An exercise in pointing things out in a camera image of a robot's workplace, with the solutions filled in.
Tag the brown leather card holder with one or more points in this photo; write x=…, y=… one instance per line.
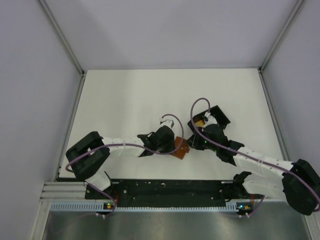
x=183, y=149

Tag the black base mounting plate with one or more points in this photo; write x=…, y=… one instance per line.
x=170, y=201

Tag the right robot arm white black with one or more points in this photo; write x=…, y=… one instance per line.
x=296, y=183

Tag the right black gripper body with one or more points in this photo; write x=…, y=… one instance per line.
x=201, y=143

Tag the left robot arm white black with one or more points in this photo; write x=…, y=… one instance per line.
x=87, y=156

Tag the aluminium front rail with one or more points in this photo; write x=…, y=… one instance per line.
x=62, y=192

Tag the black card rack box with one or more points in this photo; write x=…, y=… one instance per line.
x=216, y=121

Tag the left aluminium frame post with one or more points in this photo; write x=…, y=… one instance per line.
x=60, y=36

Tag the grey slotted cable duct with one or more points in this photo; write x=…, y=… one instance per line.
x=107, y=207

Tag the right aluminium frame post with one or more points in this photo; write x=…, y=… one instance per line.
x=298, y=6

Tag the aluminium frame post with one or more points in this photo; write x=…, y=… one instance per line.
x=60, y=36
x=298, y=6

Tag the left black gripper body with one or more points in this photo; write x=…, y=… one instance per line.
x=167, y=147

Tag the credit cards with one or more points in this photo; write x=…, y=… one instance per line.
x=200, y=123

